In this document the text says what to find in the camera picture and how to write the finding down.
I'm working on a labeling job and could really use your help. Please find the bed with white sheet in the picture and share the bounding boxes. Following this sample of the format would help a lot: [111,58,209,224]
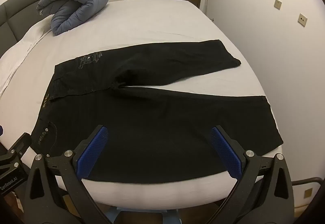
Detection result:
[0,0,292,210]

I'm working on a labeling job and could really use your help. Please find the grey padded headboard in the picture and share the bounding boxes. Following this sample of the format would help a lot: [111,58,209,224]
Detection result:
[0,0,49,62]

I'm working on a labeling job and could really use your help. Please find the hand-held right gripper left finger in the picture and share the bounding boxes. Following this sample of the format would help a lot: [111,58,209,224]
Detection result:
[24,125,120,224]

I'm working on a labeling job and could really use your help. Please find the rolled blue duvet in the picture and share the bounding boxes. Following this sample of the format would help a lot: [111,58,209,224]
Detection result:
[36,0,110,36]

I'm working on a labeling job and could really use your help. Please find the white pillow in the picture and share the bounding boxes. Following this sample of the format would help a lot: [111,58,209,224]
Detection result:
[0,14,55,97]

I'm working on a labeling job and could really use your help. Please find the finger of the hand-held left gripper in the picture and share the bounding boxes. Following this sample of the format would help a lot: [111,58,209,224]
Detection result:
[0,133,32,163]

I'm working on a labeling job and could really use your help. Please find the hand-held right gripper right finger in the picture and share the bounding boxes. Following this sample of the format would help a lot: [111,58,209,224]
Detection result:
[209,125,295,224]

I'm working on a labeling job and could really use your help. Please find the black pants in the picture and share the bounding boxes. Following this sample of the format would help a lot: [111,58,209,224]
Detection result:
[30,39,284,184]

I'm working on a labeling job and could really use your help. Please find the dark brown bed frame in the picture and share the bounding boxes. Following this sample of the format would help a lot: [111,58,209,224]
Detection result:
[291,176,323,187]

